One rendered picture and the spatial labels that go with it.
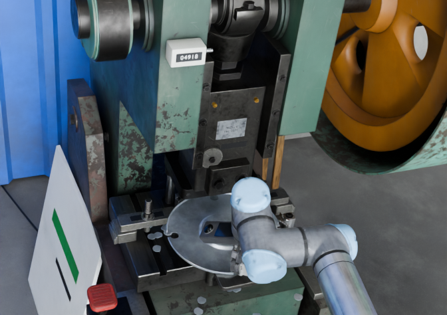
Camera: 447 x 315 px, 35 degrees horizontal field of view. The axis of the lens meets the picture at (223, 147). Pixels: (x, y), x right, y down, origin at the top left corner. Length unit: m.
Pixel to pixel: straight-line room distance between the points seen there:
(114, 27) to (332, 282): 0.62
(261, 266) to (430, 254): 1.82
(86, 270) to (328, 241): 0.93
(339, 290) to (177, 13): 0.59
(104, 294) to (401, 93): 0.81
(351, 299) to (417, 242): 1.84
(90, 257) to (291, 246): 0.86
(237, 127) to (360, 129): 0.32
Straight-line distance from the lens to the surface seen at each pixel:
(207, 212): 1.81
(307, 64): 1.54
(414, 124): 1.56
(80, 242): 2.12
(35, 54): 2.78
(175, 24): 1.37
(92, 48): 1.42
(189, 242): 1.72
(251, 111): 1.61
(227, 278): 1.65
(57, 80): 2.84
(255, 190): 1.35
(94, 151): 1.96
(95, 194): 2.01
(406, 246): 3.05
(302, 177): 3.25
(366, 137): 1.73
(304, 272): 1.90
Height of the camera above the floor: 1.99
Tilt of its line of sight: 36 degrees down
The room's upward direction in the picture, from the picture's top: 8 degrees clockwise
